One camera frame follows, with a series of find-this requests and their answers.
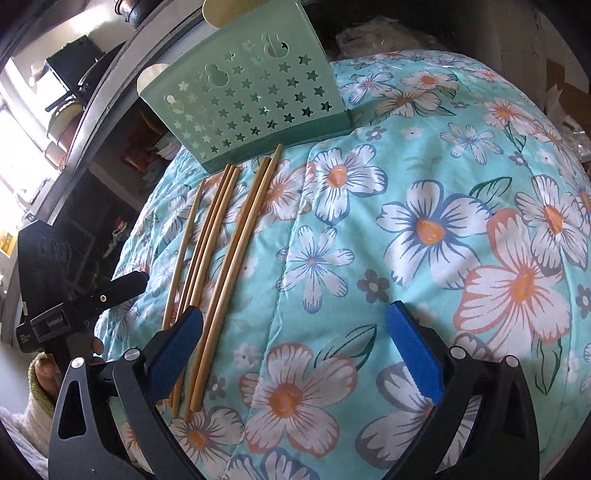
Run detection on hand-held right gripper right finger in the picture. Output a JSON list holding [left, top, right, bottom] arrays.
[[383, 300, 541, 480]]

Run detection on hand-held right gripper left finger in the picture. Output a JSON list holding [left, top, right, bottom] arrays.
[[48, 307, 205, 480]]

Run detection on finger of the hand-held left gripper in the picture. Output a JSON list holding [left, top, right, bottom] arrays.
[[60, 271, 149, 325]]

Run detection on green star-cutout utensil holder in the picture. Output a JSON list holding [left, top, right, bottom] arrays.
[[137, 0, 352, 176]]

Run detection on person's left forearm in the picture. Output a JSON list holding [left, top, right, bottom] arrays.
[[0, 353, 55, 480]]

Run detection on person's left hand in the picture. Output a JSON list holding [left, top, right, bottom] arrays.
[[36, 338, 107, 400]]

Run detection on turquoise floral quilt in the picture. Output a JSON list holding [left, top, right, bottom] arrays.
[[95, 48, 591, 480]]

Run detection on stacked enamel pots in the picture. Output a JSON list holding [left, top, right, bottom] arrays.
[[45, 98, 85, 155]]

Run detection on grey concrete kitchen counter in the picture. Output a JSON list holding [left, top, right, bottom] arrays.
[[18, 18, 208, 241]]

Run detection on black box appliance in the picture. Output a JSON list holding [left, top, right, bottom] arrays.
[[45, 39, 105, 89]]

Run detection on black cooking pot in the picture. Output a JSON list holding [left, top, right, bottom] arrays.
[[115, 0, 205, 29]]

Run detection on cardboard box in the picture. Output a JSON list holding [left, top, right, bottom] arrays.
[[544, 58, 591, 121]]

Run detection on clear plastic bags under counter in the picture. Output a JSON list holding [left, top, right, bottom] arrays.
[[334, 15, 417, 62]]

